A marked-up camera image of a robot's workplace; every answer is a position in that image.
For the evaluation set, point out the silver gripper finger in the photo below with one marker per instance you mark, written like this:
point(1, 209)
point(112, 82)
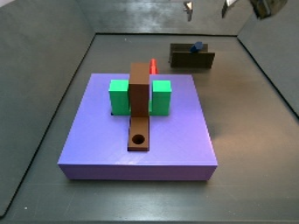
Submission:
point(228, 4)
point(187, 5)

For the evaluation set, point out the purple base block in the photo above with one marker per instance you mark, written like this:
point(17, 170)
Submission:
point(180, 151)

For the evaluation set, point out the green left block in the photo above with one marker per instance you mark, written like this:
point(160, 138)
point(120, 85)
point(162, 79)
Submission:
point(118, 91)

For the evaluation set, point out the red peg object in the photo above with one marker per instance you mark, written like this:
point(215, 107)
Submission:
point(152, 67)

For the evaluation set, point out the green right block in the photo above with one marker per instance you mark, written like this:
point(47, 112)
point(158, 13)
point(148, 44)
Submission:
point(162, 93)

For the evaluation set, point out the green block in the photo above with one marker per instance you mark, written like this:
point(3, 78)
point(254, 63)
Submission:
point(162, 93)
point(118, 91)

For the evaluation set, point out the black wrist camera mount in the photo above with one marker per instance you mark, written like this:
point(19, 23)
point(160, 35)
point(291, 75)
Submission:
point(266, 8)

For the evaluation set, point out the brown L-shaped bracket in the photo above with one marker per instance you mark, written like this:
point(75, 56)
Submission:
point(139, 99)

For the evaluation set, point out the black fixture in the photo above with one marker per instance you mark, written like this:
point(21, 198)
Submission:
point(182, 57)

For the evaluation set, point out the blue peg object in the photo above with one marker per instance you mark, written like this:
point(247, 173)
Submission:
point(196, 47)

